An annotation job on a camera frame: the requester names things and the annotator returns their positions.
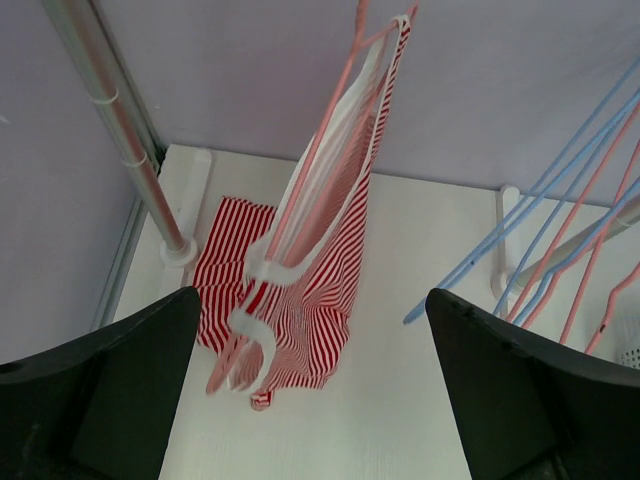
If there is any white and chrome clothes rack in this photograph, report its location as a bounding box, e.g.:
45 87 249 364
42 1 639 269

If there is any red white striped tank top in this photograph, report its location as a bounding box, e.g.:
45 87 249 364
191 14 413 412

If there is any pink wire hanger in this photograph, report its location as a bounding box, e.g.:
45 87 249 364
584 189 640 356
505 105 639 344
205 0 421 397

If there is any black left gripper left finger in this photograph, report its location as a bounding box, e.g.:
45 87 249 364
1 287 201 479

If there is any white plastic basket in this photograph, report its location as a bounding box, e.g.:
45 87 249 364
614 316 640 370

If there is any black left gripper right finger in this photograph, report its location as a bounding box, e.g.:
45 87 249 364
425 288 639 479

